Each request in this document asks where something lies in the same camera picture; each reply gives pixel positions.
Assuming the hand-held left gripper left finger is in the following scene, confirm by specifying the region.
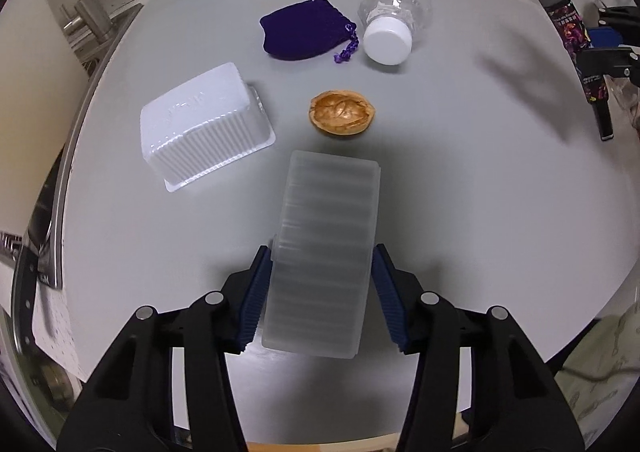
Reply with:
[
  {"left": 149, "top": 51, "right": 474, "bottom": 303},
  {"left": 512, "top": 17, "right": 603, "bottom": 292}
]
[{"left": 57, "top": 244, "right": 273, "bottom": 452}]

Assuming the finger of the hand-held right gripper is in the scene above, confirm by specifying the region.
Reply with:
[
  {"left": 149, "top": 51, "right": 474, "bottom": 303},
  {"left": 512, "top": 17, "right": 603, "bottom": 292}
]
[
  {"left": 575, "top": 46, "right": 640, "bottom": 81},
  {"left": 586, "top": 4, "right": 640, "bottom": 48}
]

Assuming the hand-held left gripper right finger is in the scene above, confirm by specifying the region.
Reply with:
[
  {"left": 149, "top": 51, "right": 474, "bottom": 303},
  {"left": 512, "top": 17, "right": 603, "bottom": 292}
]
[{"left": 372, "top": 243, "right": 586, "bottom": 452}]

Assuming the dark patterned long box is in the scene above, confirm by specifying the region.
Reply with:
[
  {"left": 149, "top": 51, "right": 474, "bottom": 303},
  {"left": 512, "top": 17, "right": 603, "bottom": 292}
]
[{"left": 539, "top": 0, "right": 617, "bottom": 141}]

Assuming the ribbed clear plastic tray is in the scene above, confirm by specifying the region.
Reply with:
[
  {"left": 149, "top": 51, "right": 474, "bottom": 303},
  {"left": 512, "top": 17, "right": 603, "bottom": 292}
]
[{"left": 261, "top": 150, "right": 382, "bottom": 359}]

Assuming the white plastic tub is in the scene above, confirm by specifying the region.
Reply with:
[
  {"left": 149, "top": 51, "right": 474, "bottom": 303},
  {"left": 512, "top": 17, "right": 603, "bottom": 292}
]
[{"left": 140, "top": 62, "right": 277, "bottom": 193}]

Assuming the walnut shell half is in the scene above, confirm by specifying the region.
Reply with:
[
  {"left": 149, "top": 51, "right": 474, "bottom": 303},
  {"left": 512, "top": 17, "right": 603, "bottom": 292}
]
[{"left": 307, "top": 90, "right": 376, "bottom": 136}]

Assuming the clear plastic bottle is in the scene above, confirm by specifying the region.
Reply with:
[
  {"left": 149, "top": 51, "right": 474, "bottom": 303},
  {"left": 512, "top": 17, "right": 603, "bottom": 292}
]
[{"left": 357, "top": 0, "right": 433, "bottom": 66}]

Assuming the purple drawstring pouch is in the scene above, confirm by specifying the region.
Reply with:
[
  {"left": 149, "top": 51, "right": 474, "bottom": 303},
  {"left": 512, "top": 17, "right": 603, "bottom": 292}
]
[{"left": 259, "top": 0, "right": 361, "bottom": 65}]

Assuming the pale green patterned cloth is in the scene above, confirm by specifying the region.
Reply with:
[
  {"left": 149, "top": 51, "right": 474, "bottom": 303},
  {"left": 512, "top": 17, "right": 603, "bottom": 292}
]
[{"left": 557, "top": 302, "right": 640, "bottom": 444}]

